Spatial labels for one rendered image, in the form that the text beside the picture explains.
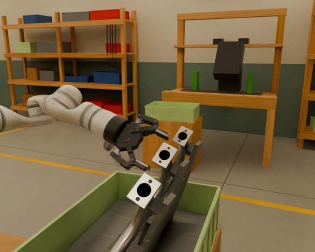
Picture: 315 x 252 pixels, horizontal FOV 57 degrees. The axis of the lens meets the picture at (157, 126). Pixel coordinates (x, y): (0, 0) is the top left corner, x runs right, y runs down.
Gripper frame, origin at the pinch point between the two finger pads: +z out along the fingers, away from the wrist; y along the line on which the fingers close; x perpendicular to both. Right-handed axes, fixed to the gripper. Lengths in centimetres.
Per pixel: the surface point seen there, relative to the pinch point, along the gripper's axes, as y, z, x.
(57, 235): -30.2, -17.1, 17.7
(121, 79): 209, -255, 369
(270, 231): 45, 58, 193
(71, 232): -28.0, -16.8, 23.8
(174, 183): -3.8, 6.9, 4.3
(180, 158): 8.0, 1.1, 20.5
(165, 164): -2.6, 4.2, -2.9
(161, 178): -3.4, 2.4, 7.9
